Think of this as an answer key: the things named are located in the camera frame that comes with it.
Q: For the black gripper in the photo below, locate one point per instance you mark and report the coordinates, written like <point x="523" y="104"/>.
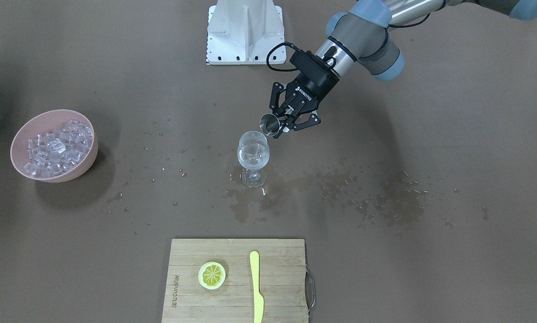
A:
<point x="315" y="89"/>

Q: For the steel double jigger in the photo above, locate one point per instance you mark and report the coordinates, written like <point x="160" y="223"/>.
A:
<point x="269" y="124"/>

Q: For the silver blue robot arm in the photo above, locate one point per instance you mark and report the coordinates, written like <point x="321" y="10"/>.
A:
<point x="361" y="35"/>

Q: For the clear wine glass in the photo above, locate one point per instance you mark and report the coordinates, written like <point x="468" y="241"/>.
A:
<point x="253" y="154"/>

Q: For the clear ice cubes pile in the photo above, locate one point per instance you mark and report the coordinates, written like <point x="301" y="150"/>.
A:
<point x="54" y="153"/>

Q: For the bamboo cutting board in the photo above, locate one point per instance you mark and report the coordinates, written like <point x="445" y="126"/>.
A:
<point x="282" y="281"/>

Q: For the yellow lemon slice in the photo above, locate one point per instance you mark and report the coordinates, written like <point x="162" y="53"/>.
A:
<point x="211" y="275"/>

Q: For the yellow plastic knife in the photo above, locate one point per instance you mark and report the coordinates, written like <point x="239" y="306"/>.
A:
<point x="258" y="299"/>

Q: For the pink bowl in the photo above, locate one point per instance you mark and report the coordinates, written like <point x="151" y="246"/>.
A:
<point x="50" y="121"/>

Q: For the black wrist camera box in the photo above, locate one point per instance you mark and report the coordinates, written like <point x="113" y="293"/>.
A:
<point x="310" y="65"/>

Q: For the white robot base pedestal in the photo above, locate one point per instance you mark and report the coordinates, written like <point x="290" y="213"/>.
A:
<point x="244" y="32"/>

